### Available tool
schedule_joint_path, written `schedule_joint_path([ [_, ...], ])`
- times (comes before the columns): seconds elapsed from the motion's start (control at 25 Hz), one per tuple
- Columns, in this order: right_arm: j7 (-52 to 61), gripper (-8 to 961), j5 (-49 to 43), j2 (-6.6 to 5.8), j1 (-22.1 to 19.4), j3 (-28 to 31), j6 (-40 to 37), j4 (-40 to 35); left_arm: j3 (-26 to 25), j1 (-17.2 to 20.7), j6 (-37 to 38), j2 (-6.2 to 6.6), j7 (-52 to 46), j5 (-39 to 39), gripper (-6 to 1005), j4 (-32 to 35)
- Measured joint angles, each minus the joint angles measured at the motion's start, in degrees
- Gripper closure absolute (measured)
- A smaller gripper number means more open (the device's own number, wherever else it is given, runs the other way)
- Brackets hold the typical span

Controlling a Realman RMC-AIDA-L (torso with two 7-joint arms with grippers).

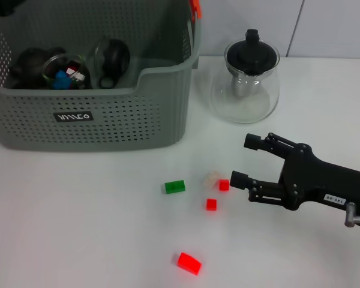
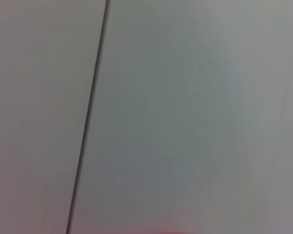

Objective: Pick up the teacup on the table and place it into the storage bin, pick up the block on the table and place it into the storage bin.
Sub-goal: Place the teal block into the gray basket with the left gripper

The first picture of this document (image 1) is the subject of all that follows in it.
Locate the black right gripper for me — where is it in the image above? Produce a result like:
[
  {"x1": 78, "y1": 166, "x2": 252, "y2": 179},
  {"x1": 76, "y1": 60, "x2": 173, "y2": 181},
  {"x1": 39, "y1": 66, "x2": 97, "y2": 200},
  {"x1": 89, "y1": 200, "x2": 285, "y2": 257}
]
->
[{"x1": 230, "y1": 133, "x2": 360, "y2": 214}]

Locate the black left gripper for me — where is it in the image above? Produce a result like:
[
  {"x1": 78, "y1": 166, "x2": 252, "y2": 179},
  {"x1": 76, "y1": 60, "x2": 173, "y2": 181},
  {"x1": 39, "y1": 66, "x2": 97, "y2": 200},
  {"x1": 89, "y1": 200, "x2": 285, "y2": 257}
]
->
[{"x1": 0, "y1": 0, "x2": 28, "y2": 17}]

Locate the glass teacup with black holder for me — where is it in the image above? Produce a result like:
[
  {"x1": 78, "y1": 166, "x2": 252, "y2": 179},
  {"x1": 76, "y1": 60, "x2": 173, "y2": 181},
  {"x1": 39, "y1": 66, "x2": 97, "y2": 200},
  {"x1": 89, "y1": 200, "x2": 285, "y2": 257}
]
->
[
  {"x1": 94, "y1": 38, "x2": 131, "y2": 89},
  {"x1": 43, "y1": 52, "x2": 92, "y2": 90}
]

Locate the blue square toy brick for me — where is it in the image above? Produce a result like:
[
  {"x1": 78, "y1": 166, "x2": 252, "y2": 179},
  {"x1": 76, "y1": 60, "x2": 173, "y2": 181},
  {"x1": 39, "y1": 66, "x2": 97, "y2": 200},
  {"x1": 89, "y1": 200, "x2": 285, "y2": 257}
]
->
[{"x1": 52, "y1": 70, "x2": 71, "y2": 90}]

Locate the white translucent toy brick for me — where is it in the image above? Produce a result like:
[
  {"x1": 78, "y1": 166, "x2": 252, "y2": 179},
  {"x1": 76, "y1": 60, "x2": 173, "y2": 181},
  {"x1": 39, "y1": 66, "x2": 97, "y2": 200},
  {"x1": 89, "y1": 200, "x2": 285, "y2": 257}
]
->
[
  {"x1": 203, "y1": 170, "x2": 220, "y2": 190},
  {"x1": 65, "y1": 67, "x2": 86, "y2": 82}
]

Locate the grey perforated storage bin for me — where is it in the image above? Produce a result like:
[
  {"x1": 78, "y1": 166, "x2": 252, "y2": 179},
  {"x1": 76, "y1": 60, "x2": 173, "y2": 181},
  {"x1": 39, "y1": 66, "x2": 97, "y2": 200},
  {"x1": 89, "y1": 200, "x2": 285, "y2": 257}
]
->
[{"x1": 0, "y1": 0, "x2": 203, "y2": 152}]

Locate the dark clay teapot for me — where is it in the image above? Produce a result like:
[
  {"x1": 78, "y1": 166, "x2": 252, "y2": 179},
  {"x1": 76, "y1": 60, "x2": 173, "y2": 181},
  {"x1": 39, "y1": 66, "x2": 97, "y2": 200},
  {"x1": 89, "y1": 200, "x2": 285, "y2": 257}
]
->
[{"x1": 8, "y1": 47, "x2": 67, "y2": 90}]

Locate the clear glass teapot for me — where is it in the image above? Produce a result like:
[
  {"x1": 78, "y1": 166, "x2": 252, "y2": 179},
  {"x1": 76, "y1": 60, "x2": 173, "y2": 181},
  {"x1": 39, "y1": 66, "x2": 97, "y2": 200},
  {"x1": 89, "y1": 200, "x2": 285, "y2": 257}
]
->
[{"x1": 209, "y1": 29, "x2": 281, "y2": 124}]

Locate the green translucent toy brick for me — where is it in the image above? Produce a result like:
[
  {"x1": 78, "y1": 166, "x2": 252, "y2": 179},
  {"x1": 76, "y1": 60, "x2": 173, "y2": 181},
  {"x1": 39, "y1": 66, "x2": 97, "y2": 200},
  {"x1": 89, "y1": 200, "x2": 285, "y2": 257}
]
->
[{"x1": 161, "y1": 179, "x2": 186, "y2": 194}]

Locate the black teapot lid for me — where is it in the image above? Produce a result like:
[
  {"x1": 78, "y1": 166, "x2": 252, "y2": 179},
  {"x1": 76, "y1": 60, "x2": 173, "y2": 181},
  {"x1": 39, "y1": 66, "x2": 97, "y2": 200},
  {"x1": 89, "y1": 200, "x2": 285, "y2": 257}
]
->
[{"x1": 226, "y1": 29, "x2": 279, "y2": 76}]

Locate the bright red sloped toy brick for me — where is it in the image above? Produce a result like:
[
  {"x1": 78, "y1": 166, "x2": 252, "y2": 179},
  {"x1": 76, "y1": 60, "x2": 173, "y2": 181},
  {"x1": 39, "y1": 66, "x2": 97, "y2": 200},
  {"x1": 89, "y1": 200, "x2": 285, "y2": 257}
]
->
[{"x1": 176, "y1": 251, "x2": 203, "y2": 275}]

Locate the right wrist cable with connectors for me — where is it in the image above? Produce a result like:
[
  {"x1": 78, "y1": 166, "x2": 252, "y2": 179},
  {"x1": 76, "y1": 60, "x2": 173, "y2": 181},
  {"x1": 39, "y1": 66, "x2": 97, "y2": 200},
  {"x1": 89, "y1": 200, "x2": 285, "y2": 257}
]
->
[{"x1": 344, "y1": 202, "x2": 360, "y2": 232}]

